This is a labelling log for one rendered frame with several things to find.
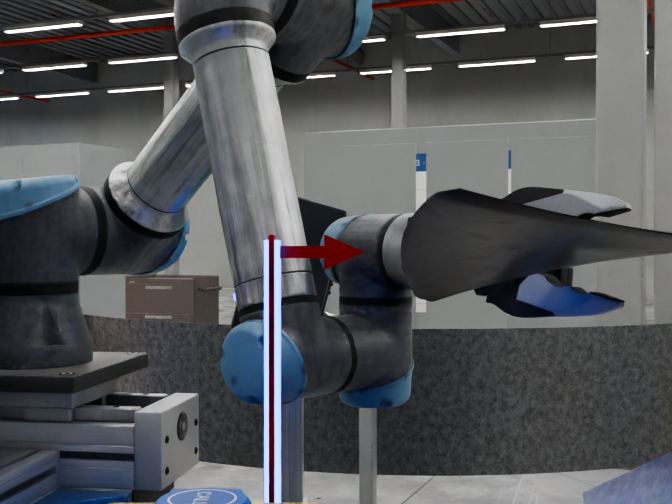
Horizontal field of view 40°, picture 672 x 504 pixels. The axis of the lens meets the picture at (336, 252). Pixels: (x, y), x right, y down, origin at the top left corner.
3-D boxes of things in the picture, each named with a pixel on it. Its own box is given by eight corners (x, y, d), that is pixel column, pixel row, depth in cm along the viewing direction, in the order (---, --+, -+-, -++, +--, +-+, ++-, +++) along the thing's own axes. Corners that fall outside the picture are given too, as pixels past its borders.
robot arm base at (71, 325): (-62, 368, 108) (-62, 283, 108) (5, 352, 123) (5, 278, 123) (58, 371, 106) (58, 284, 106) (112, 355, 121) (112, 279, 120)
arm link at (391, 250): (385, 208, 88) (378, 293, 88) (418, 207, 84) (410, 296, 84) (442, 217, 93) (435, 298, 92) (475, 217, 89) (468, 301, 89)
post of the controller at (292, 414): (302, 506, 114) (302, 347, 114) (278, 506, 114) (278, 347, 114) (303, 499, 117) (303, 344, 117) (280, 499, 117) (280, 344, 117)
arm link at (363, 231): (371, 291, 101) (371, 214, 101) (440, 297, 93) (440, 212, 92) (312, 294, 97) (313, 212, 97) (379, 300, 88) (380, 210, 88)
